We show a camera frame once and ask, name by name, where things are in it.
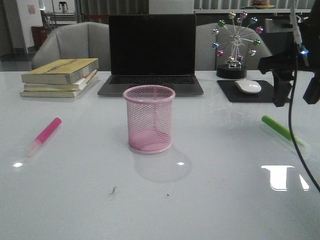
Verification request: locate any red bin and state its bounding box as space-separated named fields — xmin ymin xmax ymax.
xmin=31 ymin=25 xmax=47 ymax=50

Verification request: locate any grey laptop computer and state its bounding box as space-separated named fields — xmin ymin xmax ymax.
xmin=97 ymin=13 xmax=204 ymax=97

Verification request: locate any white book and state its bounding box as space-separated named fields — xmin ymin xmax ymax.
xmin=24 ymin=70 xmax=97 ymax=92
xmin=20 ymin=77 xmax=96 ymax=98

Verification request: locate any ferris wheel kinetic desk toy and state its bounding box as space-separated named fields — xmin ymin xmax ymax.
xmin=211 ymin=11 xmax=264 ymax=79

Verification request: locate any fruit bowl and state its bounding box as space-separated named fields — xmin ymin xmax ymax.
xmin=251 ymin=0 xmax=275 ymax=10

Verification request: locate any black mouse pad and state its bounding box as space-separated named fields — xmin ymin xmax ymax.
xmin=217 ymin=79 xmax=291 ymax=107

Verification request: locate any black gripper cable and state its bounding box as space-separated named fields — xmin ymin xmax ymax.
xmin=288 ymin=43 xmax=320 ymax=193

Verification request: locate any middle white book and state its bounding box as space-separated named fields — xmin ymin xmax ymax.
xmin=24 ymin=70 xmax=97 ymax=92

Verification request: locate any white computer mouse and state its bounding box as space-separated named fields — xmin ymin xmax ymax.
xmin=234 ymin=79 xmax=262 ymax=94

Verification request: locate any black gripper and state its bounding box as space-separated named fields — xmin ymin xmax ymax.
xmin=258 ymin=0 xmax=320 ymax=107

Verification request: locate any pink mesh pen holder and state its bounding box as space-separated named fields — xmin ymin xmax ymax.
xmin=123 ymin=85 xmax=176 ymax=154

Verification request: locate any pink highlighter pen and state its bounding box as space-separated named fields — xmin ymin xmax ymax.
xmin=26 ymin=117 xmax=62 ymax=157

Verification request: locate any green highlighter pen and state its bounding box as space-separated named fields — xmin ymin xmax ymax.
xmin=261 ymin=115 xmax=311 ymax=159

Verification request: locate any left grey armchair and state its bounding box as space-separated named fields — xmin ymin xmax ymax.
xmin=31 ymin=21 xmax=111 ymax=71

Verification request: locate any bottom white book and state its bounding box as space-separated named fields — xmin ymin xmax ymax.
xmin=20 ymin=77 xmax=96 ymax=98

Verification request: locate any right grey armchair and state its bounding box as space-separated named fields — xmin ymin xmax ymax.
xmin=195 ymin=23 xmax=272 ymax=71

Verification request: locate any grey armchair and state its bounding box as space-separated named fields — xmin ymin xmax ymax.
xmin=195 ymin=23 xmax=272 ymax=71
xmin=31 ymin=21 xmax=111 ymax=71

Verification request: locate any top yellow book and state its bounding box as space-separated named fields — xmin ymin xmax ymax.
xmin=21 ymin=58 xmax=99 ymax=85

